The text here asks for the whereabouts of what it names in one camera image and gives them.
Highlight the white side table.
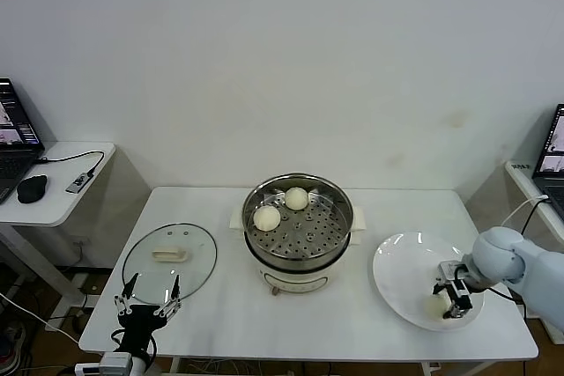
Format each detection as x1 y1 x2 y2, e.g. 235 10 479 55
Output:
504 159 564 346
0 141 118 333

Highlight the grey usb hub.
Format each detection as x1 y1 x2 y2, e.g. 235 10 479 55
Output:
64 172 97 195

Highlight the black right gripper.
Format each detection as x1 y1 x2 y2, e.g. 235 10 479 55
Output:
433 263 476 321

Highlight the glass lid with cream handle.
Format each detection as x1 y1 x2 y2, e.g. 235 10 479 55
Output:
122 223 219 306

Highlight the white steamed baozi bun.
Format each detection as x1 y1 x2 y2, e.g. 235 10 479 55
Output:
420 294 450 322
284 187 309 212
253 205 282 232

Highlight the white charger cable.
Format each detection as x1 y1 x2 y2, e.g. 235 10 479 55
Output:
501 194 550 232

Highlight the black usb cable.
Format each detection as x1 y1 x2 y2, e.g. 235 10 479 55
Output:
33 151 107 176

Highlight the black open laptop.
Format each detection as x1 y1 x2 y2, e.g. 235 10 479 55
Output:
0 77 46 206
531 104 564 223

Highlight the black computer mouse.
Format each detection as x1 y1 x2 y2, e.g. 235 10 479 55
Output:
16 174 48 204

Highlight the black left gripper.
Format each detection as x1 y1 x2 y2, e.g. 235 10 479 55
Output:
113 273 183 353

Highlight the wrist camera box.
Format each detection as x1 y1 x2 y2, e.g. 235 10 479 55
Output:
438 260 460 284
99 351 134 372

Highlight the perforated steel steamer basket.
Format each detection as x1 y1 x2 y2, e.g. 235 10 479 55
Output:
241 174 355 269

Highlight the black power adapter cable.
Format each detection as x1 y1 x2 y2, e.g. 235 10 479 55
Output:
522 197 552 236

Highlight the white wire bundle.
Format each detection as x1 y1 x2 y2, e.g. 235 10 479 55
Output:
182 358 277 376

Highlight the white floor cable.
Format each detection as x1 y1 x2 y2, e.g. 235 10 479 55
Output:
0 290 85 344

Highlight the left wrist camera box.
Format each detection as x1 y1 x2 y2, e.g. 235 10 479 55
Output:
99 351 134 372

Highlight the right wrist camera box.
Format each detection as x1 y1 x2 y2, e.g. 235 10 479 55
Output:
438 260 460 284

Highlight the cream electric cooker base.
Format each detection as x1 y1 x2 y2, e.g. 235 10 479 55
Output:
228 206 369 297

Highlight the round white plate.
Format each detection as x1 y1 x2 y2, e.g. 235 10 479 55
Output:
372 231 486 333

